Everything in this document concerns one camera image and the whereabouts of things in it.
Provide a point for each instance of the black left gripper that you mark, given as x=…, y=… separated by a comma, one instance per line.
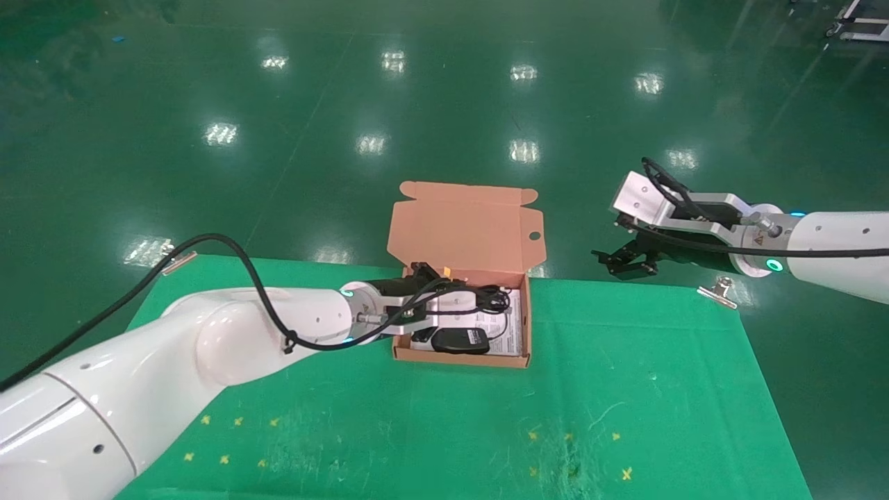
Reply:
x=396, y=292

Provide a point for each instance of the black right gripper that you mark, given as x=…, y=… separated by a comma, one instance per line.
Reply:
x=694, y=251

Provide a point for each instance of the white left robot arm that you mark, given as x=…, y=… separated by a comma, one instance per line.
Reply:
x=139, y=389

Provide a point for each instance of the open brown cardboard box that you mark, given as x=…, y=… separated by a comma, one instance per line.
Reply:
x=458, y=229

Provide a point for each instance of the metal binder clip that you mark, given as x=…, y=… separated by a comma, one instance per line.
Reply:
x=719, y=293
x=179, y=262

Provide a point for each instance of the white printed instruction sheet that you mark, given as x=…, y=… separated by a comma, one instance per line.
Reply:
x=510, y=340

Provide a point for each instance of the green table mat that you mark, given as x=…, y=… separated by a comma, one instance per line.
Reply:
x=555, y=403

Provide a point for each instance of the grey wheeled cart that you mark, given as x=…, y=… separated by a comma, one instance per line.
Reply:
x=865, y=36

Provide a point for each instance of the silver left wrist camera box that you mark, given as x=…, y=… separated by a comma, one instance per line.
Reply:
x=451, y=302

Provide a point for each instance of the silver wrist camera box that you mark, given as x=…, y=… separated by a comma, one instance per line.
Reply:
x=451, y=302
x=639, y=198

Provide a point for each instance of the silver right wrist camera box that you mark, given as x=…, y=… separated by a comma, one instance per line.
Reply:
x=639, y=198

